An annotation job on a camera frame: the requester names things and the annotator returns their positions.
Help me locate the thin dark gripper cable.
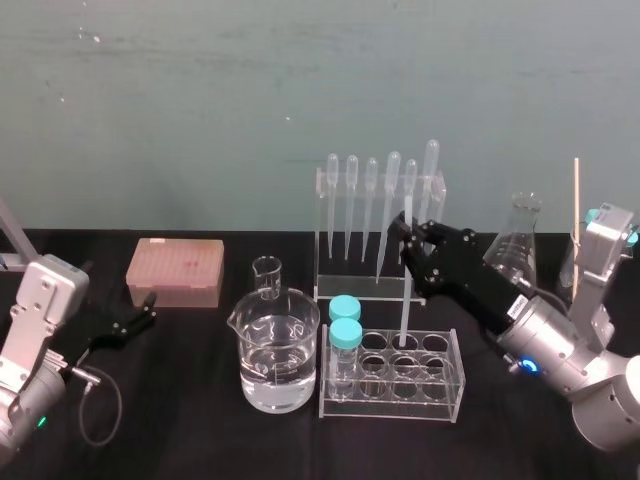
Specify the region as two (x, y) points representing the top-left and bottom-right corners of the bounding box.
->
(68, 366), (125, 447)

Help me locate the clear acrylic test tube rack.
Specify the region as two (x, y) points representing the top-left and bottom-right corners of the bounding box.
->
(317, 322), (468, 425)

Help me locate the pink pipette tip box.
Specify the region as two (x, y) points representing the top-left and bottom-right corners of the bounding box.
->
(124, 236), (225, 309)

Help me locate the black table cloth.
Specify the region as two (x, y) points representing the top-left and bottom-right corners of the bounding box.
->
(0, 227), (640, 480)

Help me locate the clear acrylic pipette stand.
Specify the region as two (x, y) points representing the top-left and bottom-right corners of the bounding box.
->
(314, 166), (447, 304)

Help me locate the large glass beaker with water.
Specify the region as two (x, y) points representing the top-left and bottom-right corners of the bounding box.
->
(226, 289), (322, 414)

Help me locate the teal capped clear vial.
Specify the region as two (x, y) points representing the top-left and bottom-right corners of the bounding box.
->
(326, 318), (364, 402)
(327, 294), (363, 327)

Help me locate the clear glass conical flask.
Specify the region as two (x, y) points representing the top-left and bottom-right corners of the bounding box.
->
(481, 191), (544, 297)

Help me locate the thin wooden stick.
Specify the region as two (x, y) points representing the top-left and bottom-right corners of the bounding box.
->
(569, 156), (585, 307)

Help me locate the small empty glass beaker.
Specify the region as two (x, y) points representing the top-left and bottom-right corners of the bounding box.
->
(251, 255), (282, 302)

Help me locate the grey metal stand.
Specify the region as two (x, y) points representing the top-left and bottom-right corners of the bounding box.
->
(0, 195), (40, 274)

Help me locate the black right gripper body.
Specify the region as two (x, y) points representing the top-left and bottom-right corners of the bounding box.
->
(418, 229), (540, 336)

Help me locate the small clear glass vessel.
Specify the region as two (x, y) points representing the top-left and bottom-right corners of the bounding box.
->
(558, 228), (577, 292)

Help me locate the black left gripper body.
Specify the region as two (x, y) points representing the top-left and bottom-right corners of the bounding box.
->
(69, 327), (121, 374)

